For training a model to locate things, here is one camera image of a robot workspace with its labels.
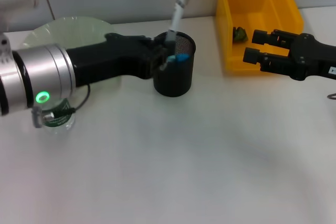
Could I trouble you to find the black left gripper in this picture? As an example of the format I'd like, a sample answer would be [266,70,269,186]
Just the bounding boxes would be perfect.
[67,32,169,88]

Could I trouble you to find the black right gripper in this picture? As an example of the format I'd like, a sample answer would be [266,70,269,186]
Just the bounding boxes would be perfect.
[243,29,336,82]

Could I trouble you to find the blue scissors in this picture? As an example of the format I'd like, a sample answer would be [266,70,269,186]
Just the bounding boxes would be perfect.
[167,54,190,64]

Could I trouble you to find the green plastic wrapper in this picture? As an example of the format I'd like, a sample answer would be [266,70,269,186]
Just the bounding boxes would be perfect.
[233,26,249,42]

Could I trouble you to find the silver ballpoint pen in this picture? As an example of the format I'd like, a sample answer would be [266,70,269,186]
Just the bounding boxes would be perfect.
[165,0,198,49]

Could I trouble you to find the clear green-label water bottle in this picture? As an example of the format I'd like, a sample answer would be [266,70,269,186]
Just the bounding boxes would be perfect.
[41,98,76,135]

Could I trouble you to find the black mesh pen holder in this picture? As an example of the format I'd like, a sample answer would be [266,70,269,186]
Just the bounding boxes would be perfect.
[152,31,197,98]

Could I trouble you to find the pale green wavy glass plate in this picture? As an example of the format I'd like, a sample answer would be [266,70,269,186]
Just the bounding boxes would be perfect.
[23,16,124,86]

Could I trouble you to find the yellow plastic bin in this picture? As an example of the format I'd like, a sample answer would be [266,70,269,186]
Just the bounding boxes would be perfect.
[216,0,305,72]

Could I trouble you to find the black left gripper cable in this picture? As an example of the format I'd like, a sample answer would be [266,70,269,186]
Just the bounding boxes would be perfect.
[30,84,92,130]

